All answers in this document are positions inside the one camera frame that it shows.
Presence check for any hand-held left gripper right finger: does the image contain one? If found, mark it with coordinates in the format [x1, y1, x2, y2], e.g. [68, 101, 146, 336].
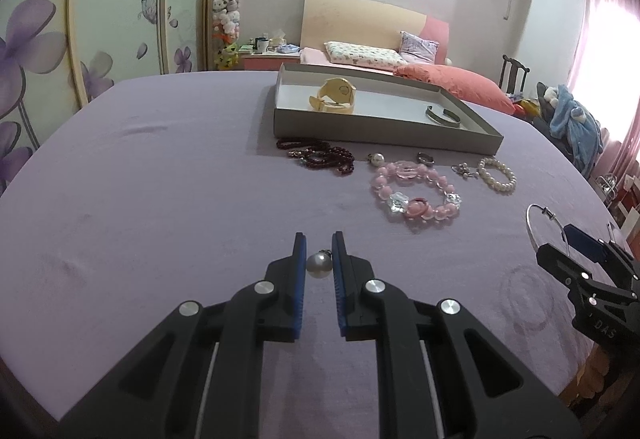
[332, 231, 584, 439]

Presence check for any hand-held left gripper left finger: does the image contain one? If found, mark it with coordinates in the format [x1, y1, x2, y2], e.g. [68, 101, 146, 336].
[55, 232, 307, 439]

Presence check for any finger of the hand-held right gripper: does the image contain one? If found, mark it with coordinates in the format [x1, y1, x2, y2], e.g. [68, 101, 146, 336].
[536, 242, 597, 294]
[563, 224, 621, 266]

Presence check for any thin silver hoop bangle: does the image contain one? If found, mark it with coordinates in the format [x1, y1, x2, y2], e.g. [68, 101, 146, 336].
[526, 204, 568, 252]

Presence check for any pink bead bracelet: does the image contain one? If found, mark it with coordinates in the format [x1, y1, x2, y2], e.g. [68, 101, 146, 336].
[370, 160, 462, 223]

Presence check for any dark red bead necklace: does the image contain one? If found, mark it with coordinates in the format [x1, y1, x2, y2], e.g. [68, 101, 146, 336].
[276, 138, 356, 177]

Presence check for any grey cardboard tray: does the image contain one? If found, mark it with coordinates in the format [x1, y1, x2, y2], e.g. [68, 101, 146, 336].
[273, 62, 504, 156]

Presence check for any blue plush robe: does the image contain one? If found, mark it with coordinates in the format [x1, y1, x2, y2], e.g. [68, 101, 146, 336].
[536, 82, 609, 171]

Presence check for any pink curtain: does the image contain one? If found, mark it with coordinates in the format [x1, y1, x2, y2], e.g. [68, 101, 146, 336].
[564, 0, 640, 182]

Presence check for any dark wooden chair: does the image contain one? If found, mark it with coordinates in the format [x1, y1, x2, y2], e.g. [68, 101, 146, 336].
[499, 54, 530, 96]

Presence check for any cream bangle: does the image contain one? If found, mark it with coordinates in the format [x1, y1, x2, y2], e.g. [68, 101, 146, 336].
[307, 77, 357, 113]

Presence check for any pink quilt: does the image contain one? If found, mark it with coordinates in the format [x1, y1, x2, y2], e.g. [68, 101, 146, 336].
[394, 64, 516, 116]

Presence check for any pink nightstand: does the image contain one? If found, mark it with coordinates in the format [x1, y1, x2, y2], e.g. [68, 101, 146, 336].
[237, 44, 304, 72]

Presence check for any white dotted pillow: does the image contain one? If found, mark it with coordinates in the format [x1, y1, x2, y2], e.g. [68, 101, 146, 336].
[323, 40, 409, 69]

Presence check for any white air conditioner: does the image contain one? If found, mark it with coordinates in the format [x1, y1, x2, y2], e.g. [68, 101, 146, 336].
[452, 0, 536, 86]

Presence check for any lilac pillow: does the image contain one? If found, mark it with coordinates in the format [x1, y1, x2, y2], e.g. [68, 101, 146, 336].
[399, 31, 440, 65]

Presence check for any cream and pink headboard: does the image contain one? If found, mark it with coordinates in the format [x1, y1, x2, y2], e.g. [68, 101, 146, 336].
[300, 0, 451, 66]

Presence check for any clear tube of plush toys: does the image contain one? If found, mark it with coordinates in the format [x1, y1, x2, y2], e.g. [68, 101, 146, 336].
[212, 0, 245, 71]

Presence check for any flower print wardrobe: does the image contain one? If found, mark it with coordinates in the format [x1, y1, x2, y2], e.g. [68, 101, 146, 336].
[0, 0, 217, 192]

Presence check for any white wire rack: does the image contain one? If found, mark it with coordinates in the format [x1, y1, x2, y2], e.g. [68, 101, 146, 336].
[600, 173, 640, 225]

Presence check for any white pearl bracelet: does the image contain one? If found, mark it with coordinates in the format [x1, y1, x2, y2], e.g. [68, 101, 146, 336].
[477, 157, 517, 194]

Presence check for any silver cuff bracelet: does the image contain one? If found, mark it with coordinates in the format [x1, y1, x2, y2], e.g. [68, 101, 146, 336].
[425, 105, 462, 127]

